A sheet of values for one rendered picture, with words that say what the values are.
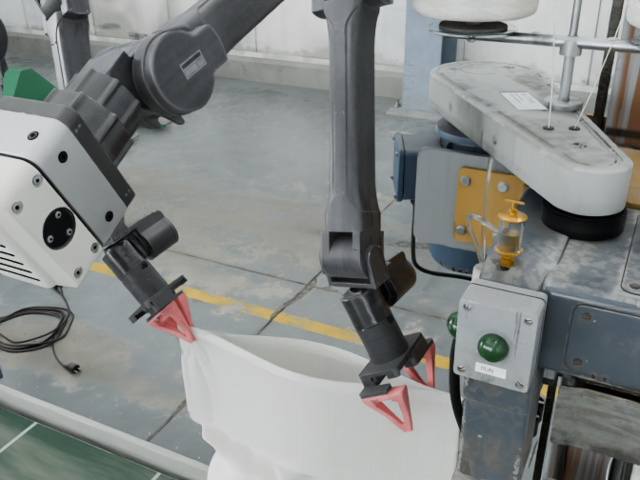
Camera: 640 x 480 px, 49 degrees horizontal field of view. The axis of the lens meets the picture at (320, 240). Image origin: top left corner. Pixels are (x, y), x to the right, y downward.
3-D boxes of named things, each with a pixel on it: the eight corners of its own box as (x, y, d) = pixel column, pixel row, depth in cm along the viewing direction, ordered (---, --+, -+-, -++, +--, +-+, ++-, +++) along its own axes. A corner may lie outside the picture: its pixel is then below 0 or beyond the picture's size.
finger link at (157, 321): (220, 318, 121) (185, 276, 121) (195, 340, 115) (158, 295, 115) (200, 335, 125) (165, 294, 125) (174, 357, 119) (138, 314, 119)
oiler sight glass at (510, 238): (493, 250, 72) (496, 219, 71) (499, 241, 74) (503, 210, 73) (518, 255, 71) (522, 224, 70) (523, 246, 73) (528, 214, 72)
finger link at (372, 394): (441, 407, 101) (412, 350, 99) (424, 438, 95) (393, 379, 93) (401, 413, 105) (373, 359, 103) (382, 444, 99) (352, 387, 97)
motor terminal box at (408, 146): (392, 216, 118) (396, 150, 113) (389, 193, 127) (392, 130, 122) (443, 216, 118) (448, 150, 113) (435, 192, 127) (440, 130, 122)
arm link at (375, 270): (315, 250, 98) (366, 251, 92) (359, 216, 106) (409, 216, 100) (336, 325, 102) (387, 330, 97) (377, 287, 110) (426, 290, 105)
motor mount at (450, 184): (410, 243, 117) (414, 150, 110) (423, 227, 123) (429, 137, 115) (588, 280, 106) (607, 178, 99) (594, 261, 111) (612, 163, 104)
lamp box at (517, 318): (452, 373, 72) (459, 297, 68) (465, 350, 75) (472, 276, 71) (527, 394, 69) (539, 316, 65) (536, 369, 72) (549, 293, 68)
